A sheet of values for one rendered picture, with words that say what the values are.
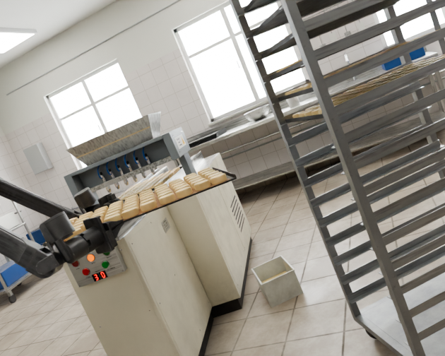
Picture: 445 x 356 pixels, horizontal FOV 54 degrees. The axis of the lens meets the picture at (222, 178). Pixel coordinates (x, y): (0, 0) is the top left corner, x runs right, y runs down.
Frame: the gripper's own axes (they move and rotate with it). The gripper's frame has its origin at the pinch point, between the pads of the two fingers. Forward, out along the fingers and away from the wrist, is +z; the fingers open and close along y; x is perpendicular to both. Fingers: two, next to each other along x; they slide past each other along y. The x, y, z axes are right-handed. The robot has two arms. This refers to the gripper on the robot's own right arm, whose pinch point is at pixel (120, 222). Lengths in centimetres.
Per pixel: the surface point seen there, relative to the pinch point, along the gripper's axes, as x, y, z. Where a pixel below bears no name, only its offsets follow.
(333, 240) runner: -23, -48, 80
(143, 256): 56, -30, 50
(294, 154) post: -21, -8, 78
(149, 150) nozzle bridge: 86, 13, 110
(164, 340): 55, -68, 40
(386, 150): -61, -11, 59
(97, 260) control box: 64, -22, 32
